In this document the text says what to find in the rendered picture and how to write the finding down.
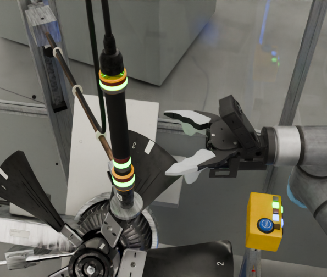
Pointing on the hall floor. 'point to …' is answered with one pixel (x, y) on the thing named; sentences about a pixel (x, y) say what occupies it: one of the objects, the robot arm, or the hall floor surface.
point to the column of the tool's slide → (67, 125)
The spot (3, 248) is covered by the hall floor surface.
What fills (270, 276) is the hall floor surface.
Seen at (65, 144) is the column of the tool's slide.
